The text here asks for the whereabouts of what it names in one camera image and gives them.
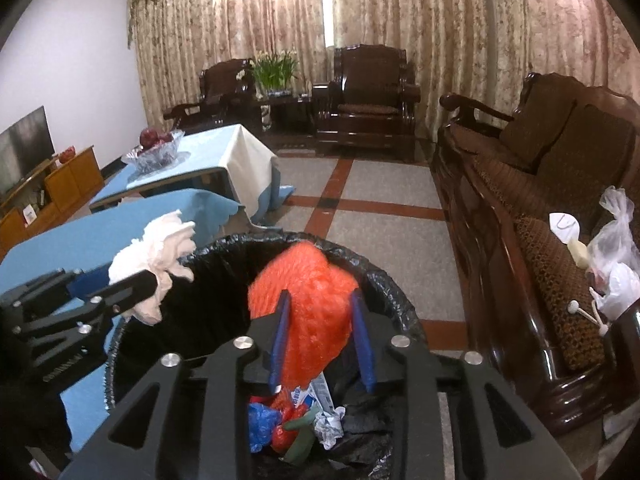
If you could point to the red plastic bag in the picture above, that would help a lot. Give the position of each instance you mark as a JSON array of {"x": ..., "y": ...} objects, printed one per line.
[{"x": 282, "y": 439}]

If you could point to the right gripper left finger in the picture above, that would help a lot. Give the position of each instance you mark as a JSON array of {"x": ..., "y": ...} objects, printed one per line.
[{"x": 189, "y": 420}]

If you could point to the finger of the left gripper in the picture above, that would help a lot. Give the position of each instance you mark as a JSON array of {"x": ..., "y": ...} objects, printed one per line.
[
  {"x": 88, "y": 314},
  {"x": 38, "y": 297}
]

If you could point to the dark wooden side table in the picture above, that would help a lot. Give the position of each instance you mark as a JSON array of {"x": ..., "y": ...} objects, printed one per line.
[{"x": 287, "y": 114}]

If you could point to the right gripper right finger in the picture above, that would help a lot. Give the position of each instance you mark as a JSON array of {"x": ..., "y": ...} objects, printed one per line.
[{"x": 494, "y": 434}]

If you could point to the white paper cup on sofa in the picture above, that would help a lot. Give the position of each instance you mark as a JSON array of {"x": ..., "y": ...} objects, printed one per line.
[{"x": 564, "y": 226}]

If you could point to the green potted plant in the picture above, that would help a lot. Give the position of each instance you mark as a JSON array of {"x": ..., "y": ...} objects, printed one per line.
[{"x": 272, "y": 72}]

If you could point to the black bin with liner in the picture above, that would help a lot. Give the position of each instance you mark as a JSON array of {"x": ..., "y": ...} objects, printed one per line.
[{"x": 200, "y": 315}]

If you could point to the blue toothpaste box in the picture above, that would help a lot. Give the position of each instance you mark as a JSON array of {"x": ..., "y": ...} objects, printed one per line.
[{"x": 317, "y": 392}]

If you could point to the wooden TV cabinet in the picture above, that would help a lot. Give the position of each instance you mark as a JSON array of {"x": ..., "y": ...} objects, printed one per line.
[{"x": 50, "y": 196}]

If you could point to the dark wooden sofa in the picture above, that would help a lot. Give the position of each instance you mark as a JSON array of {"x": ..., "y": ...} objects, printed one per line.
[{"x": 499, "y": 181}]

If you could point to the glass fruit bowl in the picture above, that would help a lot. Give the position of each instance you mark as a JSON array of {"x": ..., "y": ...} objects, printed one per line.
[{"x": 159, "y": 157}]

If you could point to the right dark wooden armchair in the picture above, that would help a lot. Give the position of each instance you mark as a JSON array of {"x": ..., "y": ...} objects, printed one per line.
[{"x": 369, "y": 103}]

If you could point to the floral beige curtains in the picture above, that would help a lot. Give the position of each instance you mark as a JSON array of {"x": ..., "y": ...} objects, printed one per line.
[{"x": 479, "y": 48}]

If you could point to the orange foam fruit net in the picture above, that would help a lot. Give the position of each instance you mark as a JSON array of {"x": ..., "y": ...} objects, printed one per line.
[{"x": 320, "y": 315}]

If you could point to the red ornament on cabinet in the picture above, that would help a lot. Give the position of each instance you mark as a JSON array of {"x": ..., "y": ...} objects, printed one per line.
[{"x": 67, "y": 155}]

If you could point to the blue cloth coffee table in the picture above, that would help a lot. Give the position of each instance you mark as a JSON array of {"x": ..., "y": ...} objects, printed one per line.
[{"x": 229, "y": 161}]

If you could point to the blue plastic bag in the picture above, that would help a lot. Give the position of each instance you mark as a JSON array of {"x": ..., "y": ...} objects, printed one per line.
[{"x": 262, "y": 421}]

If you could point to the white tissue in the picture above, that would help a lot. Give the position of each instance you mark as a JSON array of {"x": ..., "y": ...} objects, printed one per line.
[{"x": 164, "y": 241}]

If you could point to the green rubber glove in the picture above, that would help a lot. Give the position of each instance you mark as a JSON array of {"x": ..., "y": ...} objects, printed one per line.
[{"x": 303, "y": 443}]

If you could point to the clear plastic bag on sofa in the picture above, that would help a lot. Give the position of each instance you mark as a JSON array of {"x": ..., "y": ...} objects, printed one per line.
[{"x": 614, "y": 257}]

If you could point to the left dark wooden armchair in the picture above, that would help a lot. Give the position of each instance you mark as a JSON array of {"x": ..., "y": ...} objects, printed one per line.
[{"x": 228, "y": 97}]

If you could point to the flat screen television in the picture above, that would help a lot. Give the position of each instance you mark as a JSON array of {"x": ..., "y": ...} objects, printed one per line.
[{"x": 23, "y": 147}]

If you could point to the red apples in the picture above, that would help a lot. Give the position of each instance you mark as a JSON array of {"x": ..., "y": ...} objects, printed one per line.
[{"x": 152, "y": 138}]

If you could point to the dark wooden armchair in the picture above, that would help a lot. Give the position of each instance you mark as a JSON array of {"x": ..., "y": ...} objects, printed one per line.
[
  {"x": 369, "y": 103},
  {"x": 228, "y": 97}
]

